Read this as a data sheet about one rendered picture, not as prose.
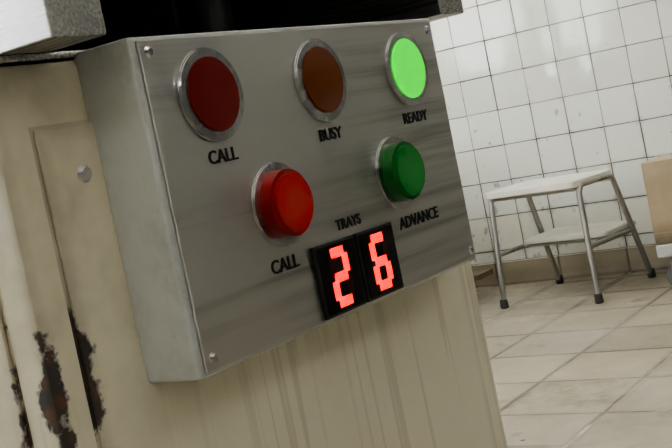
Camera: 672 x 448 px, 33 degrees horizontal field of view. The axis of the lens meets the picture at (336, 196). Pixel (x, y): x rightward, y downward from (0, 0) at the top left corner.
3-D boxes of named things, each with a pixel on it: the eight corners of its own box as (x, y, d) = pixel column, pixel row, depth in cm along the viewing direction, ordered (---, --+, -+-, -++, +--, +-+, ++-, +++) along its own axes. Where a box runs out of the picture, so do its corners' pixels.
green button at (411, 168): (375, 207, 58) (364, 149, 58) (406, 198, 61) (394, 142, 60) (402, 203, 57) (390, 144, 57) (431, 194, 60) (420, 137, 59)
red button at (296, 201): (253, 245, 50) (239, 178, 50) (294, 232, 52) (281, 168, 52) (282, 241, 49) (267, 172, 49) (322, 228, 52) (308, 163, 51)
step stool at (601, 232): (657, 276, 444) (636, 161, 442) (601, 304, 411) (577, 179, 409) (558, 283, 475) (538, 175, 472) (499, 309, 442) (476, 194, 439)
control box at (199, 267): (141, 384, 47) (70, 53, 47) (429, 264, 67) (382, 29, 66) (206, 381, 45) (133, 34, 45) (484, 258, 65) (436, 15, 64)
